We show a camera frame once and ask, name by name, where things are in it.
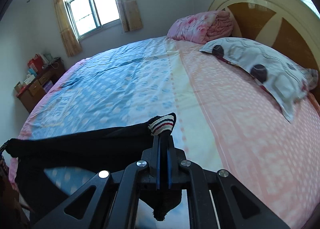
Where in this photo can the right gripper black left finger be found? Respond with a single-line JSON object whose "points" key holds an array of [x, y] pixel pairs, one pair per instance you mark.
{"points": [[107, 200]]}

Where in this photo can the brown wooden desk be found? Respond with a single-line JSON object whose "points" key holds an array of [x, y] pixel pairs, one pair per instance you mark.
{"points": [[31, 94]]}

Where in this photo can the window with green frame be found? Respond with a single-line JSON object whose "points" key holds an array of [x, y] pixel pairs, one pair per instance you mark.
{"points": [[88, 16]]}

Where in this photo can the folded pink floral quilt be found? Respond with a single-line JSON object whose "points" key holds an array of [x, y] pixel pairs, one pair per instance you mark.
{"points": [[202, 27]]}

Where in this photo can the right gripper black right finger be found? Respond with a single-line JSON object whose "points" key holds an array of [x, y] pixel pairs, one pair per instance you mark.
{"points": [[215, 199]]}

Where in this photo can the red gift bag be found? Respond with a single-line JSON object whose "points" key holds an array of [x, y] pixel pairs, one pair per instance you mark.
{"points": [[36, 63]]}

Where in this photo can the black pants with striped cuff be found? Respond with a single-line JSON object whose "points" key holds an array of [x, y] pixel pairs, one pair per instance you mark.
{"points": [[111, 149]]}

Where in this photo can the left beige curtain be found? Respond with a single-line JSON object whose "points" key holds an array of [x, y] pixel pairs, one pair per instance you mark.
{"points": [[68, 35]]}

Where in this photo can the blue and pink bed sheet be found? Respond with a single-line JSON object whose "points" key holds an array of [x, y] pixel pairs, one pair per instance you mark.
{"points": [[224, 119]]}

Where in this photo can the cream and wood headboard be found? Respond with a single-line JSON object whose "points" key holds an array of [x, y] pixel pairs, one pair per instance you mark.
{"points": [[288, 26]]}

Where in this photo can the grey patterned pillow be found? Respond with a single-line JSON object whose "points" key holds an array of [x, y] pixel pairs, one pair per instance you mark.
{"points": [[285, 80]]}

